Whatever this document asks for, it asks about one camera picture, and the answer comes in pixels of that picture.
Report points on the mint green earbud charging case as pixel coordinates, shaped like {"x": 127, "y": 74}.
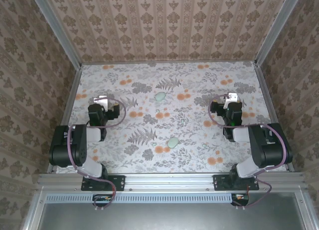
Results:
{"x": 172, "y": 142}
{"x": 160, "y": 96}

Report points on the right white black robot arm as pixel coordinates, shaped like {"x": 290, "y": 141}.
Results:
{"x": 271, "y": 152}

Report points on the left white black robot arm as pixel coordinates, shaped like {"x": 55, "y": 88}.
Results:
{"x": 59, "y": 150}

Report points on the grey sheet metal panel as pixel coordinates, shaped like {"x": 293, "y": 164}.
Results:
{"x": 169, "y": 217}

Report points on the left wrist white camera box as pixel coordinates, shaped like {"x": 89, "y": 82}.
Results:
{"x": 101, "y": 100}

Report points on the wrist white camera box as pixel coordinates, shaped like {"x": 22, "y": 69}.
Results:
{"x": 233, "y": 96}
{"x": 101, "y": 100}

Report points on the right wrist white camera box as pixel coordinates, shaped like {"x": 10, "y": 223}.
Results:
{"x": 233, "y": 96}

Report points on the aluminium side rail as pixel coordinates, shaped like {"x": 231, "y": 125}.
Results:
{"x": 71, "y": 95}
{"x": 268, "y": 95}

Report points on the thin aluminium wall rail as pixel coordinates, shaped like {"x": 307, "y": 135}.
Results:
{"x": 139, "y": 62}

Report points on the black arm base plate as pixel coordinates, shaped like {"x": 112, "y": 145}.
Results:
{"x": 219, "y": 182}
{"x": 118, "y": 182}

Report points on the wide aluminium mounting rail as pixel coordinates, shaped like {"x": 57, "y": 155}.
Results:
{"x": 169, "y": 181}

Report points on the aluminium corner post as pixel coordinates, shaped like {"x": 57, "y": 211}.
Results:
{"x": 57, "y": 28}
{"x": 276, "y": 28}

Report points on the aluminium frame bar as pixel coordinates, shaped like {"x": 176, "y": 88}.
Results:
{"x": 305, "y": 215}
{"x": 31, "y": 221}

